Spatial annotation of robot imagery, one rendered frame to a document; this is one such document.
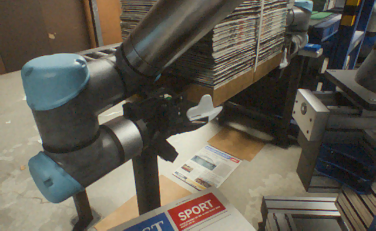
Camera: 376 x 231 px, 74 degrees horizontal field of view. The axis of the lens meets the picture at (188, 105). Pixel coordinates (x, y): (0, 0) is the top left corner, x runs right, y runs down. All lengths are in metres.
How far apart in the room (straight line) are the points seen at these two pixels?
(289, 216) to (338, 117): 0.55
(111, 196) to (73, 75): 1.23
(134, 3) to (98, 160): 0.39
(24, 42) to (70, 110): 3.47
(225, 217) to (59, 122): 0.22
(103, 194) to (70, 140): 1.19
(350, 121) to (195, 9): 0.53
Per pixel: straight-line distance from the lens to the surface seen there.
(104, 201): 1.49
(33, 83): 0.33
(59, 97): 0.32
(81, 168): 0.37
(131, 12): 0.65
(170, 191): 1.47
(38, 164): 0.37
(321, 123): 0.70
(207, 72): 0.52
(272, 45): 0.76
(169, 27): 0.32
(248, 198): 1.47
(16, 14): 3.74
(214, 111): 0.53
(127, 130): 0.41
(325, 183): 0.84
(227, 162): 1.65
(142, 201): 0.75
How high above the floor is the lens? 1.07
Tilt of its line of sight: 28 degrees down
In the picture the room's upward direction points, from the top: straight up
